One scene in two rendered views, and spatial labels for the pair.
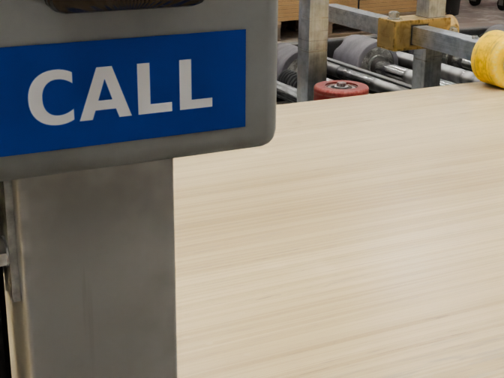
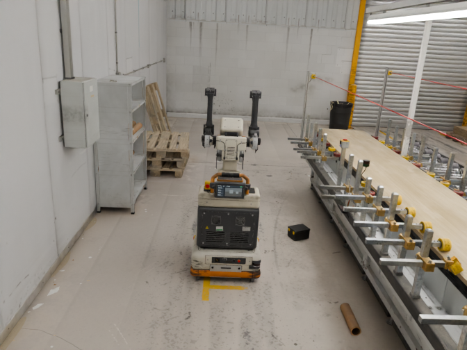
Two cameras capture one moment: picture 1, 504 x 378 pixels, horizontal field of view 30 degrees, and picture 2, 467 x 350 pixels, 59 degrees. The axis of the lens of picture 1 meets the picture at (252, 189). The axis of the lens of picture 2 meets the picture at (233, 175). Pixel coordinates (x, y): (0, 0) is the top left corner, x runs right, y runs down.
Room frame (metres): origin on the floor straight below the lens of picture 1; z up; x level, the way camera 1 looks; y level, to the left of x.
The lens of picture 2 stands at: (0.90, -3.92, 2.09)
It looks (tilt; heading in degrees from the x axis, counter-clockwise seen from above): 18 degrees down; 115
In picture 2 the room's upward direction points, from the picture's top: 3 degrees clockwise
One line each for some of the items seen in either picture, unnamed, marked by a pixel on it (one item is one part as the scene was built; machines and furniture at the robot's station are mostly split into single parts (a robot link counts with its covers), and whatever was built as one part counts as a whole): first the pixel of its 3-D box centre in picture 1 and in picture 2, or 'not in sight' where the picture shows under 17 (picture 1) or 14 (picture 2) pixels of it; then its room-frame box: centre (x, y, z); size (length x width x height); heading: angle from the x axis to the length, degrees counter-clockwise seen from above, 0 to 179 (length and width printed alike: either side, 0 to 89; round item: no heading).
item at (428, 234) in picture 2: not in sight; (421, 267); (1.01, -1.53, 0.90); 0.04 x 0.04 x 0.48; 27
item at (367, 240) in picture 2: not in sight; (405, 242); (0.90, -1.35, 0.95); 0.50 x 0.04 x 0.04; 27
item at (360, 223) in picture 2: not in sight; (390, 224); (0.79, -1.12, 0.95); 0.50 x 0.04 x 0.04; 27
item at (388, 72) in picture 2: not in sight; (382, 107); (0.26, 2.37, 1.25); 0.15 x 0.08 x 1.10; 117
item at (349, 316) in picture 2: not in sight; (349, 318); (0.62, -0.99, 0.04); 0.30 x 0.08 x 0.08; 117
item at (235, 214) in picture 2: not in sight; (228, 212); (-0.59, -0.78, 0.59); 0.55 x 0.34 x 0.83; 27
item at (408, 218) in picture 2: not in sight; (402, 249); (0.89, -1.30, 0.87); 0.04 x 0.04 x 0.48; 27
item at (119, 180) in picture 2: not in sight; (121, 142); (-2.50, 0.06, 0.78); 0.90 x 0.45 x 1.55; 117
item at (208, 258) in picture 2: not in sight; (228, 260); (-0.47, -0.97, 0.23); 0.41 x 0.02 x 0.08; 27
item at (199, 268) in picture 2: not in sight; (226, 248); (-0.64, -0.69, 0.16); 0.67 x 0.64 x 0.25; 117
